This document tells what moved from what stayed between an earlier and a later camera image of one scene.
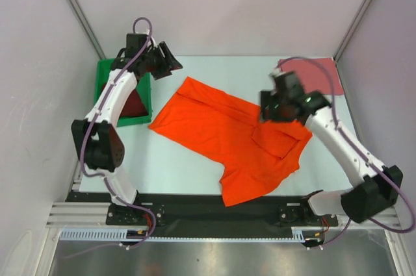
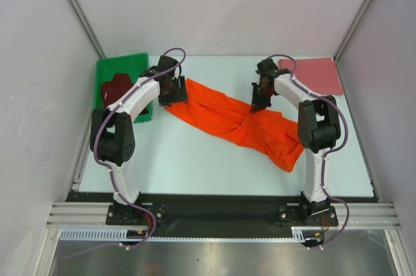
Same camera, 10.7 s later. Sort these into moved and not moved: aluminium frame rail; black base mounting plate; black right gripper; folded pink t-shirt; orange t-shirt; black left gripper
Moved: black right gripper; orange t-shirt; black left gripper
Not moved: aluminium frame rail; folded pink t-shirt; black base mounting plate
